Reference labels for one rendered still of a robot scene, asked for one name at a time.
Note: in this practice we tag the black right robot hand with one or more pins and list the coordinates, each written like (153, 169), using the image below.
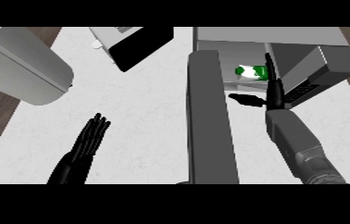
(273, 92)

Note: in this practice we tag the grey microwave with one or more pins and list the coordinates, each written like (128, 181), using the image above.
(277, 61)

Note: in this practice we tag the grey and black toaster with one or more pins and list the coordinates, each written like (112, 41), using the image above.
(131, 44)

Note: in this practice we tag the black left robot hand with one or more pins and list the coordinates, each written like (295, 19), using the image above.
(84, 144)

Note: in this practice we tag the green and white milk carton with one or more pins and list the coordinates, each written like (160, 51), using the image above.
(251, 71)

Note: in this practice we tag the dark grey microwave door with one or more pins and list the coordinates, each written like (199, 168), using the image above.
(209, 119)

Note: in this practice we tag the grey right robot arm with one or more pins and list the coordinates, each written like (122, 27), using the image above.
(298, 146)

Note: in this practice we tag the pale grey rounded appliance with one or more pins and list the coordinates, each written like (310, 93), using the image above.
(29, 70)

